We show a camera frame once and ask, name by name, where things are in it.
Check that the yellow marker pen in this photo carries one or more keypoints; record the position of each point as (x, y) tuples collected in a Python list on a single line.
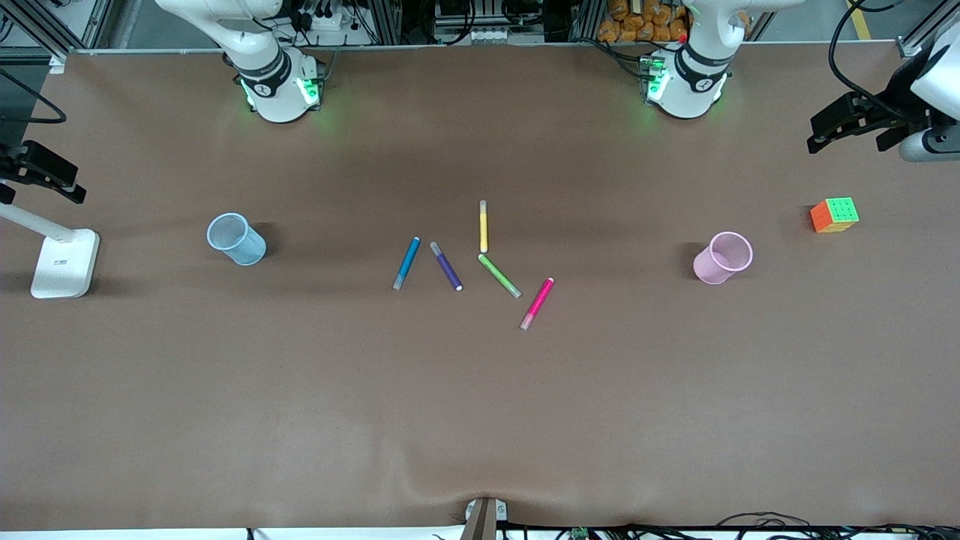
[(484, 229)]

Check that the white power strip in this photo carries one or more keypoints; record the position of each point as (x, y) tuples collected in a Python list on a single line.
[(330, 21)]

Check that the blue marker pen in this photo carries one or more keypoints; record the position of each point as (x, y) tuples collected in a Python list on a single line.
[(407, 262)]

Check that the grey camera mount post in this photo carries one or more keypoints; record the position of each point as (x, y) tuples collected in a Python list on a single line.
[(484, 519)]

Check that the orange mesh bag of items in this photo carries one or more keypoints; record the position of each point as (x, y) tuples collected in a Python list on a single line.
[(637, 22)]

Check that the white lamp stand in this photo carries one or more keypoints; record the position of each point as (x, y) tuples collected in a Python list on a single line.
[(66, 262)]

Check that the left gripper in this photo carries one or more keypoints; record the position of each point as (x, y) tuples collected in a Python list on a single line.
[(894, 107)]

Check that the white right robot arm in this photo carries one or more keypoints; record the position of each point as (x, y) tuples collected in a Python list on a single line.
[(277, 97)]

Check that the green marker pen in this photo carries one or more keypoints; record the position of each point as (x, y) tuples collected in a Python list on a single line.
[(499, 275)]

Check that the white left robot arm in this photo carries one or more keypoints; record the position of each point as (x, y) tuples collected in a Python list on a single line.
[(690, 90)]

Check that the translucent pink plastic cup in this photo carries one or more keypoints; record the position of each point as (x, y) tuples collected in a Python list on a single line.
[(720, 262)]

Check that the pink marker pen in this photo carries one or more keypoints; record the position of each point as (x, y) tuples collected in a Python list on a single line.
[(538, 303)]

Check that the multicolour puzzle cube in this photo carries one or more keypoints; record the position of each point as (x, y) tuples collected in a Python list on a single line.
[(834, 216)]

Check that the purple marker pen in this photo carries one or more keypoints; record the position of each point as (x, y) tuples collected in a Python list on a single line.
[(446, 267)]

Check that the translucent blue plastic cup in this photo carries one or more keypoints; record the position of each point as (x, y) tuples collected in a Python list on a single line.
[(238, 244)]

